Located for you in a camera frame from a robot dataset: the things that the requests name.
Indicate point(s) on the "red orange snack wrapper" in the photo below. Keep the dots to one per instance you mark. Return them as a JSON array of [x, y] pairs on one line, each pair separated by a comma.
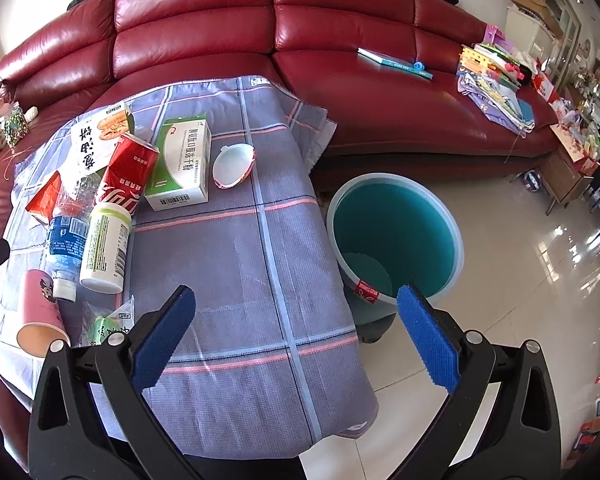
[[41, 205]]

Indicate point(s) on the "white burger food box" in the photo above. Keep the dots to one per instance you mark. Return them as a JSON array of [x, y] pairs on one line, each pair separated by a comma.
[[93, 140]]

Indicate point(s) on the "pink paper cup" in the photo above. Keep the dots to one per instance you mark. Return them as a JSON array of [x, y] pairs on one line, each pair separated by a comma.
[[42, 323]]

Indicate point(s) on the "wooden side table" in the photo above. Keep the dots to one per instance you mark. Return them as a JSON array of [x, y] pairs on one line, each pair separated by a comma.
[[568, 171]]

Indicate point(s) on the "purple plaid tablecloth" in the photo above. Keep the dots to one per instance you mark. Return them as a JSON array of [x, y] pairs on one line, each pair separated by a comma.
[[270, 364]]

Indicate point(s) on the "green white medicine box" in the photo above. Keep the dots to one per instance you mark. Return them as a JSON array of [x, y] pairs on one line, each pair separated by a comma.
[[181, 173]]

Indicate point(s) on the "white red plastic bowl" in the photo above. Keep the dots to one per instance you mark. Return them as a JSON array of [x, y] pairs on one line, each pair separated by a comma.
[[233, 164]]

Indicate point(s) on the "small blue white ball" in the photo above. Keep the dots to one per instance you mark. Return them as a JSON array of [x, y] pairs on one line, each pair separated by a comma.
[[532, 181]]

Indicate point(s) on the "cardboard box on cabinet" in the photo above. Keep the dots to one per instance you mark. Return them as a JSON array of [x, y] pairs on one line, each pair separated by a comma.
[[541, 10]]

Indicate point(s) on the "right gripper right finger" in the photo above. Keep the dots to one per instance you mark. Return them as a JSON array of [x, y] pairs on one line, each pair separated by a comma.
[[521, 439]]

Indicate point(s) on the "white green-label bottle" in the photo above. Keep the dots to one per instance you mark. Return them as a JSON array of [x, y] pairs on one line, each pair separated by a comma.
[[106, 245]]

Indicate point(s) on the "red cola can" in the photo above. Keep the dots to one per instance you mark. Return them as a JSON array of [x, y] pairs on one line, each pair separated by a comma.
[[127, 173]]

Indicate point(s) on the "clear blue-label water bottle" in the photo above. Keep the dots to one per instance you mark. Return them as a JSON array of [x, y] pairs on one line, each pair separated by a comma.
[[67, 233]]

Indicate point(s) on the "pile of colourful papers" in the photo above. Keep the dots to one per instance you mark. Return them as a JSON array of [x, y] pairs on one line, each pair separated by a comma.
[[490, 74]]

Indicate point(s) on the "red leather sofa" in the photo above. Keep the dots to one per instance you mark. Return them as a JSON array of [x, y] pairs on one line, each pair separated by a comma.
[[382, 119]]

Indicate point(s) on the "teal book on sofa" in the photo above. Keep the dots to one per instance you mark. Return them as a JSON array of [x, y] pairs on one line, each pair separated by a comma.
[[417, 69]]

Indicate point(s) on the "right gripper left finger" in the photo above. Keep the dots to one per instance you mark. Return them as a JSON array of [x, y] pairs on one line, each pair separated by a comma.
[[89, 417]]

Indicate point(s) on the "green clear snack bag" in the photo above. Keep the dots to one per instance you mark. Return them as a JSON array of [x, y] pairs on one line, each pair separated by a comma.
[[98, 323]]

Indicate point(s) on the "black stool under bucket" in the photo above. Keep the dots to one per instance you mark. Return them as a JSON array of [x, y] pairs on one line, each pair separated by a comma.
[[371, 320]]

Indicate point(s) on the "teal plastic trash bucket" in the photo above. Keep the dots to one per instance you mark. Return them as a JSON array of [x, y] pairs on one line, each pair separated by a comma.
[[388, 231]]

